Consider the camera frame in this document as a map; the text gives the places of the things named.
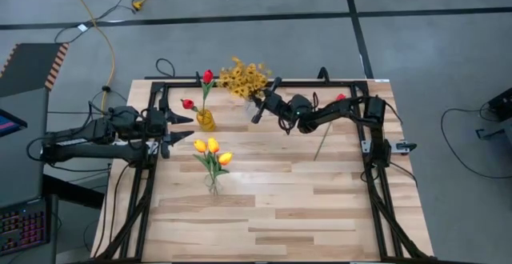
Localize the silver black table clamp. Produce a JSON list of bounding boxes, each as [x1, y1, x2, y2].
[[390, 140, 418, 155]]

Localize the backlit computer keyboard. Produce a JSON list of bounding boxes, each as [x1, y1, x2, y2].
[[0, 209, 52, 257]]

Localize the yellow orange artificial tulip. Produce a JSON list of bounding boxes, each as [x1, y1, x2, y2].
[[210, 151, 234, 193], [193, 138, 217, 193]]

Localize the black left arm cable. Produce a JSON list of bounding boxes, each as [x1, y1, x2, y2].
[[86, 89, 133, 121]]

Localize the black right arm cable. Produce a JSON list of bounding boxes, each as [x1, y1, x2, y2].
[[278, 91, 319, 135]]

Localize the large black striped-edge mat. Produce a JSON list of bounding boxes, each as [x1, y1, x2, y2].
[[0, 42, 70, 99]]

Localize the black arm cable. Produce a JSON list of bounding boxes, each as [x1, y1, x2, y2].
[[86, 89, 133, 121], [278, 91, 319, 135]]

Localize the amber glass bottle vase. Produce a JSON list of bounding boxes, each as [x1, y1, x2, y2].
[[195, 109, 217, 133]]

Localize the tall clear smooth glass vase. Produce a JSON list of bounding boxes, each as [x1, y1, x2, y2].
[[199, 172, 223, 198]]

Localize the dark screen device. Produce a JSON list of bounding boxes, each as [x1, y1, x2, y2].
[[0, 109, 29, 138]]

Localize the green stems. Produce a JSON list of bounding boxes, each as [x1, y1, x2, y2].
[[206, 136, 221, 193]]

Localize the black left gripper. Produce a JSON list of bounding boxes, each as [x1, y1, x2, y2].
[[146, 91, 196, 161]]

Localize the thin black floor cable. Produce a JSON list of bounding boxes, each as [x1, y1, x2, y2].
[[53, 0, 181, 44]]

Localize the black desk crossbar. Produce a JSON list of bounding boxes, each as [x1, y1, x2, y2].
[[42, 173, 106, 211]]

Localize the long black floor cable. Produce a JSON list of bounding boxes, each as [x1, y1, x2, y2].
[[439, 106, 512, 174]]

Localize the grey side desk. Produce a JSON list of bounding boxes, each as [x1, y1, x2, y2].
[[0, 87, 61, 264]]

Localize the black equipment case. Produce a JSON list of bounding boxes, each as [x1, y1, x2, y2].
[[486, 86, 512, 122]]

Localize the clear ribbed glass vase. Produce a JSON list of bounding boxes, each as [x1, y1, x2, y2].
[[242, 94, 260, 114]]

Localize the black looped cable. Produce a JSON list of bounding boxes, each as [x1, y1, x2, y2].
[[154, 58, 176, 79]]

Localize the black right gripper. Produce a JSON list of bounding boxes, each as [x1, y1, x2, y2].
[[250, 76, 294, 124]]

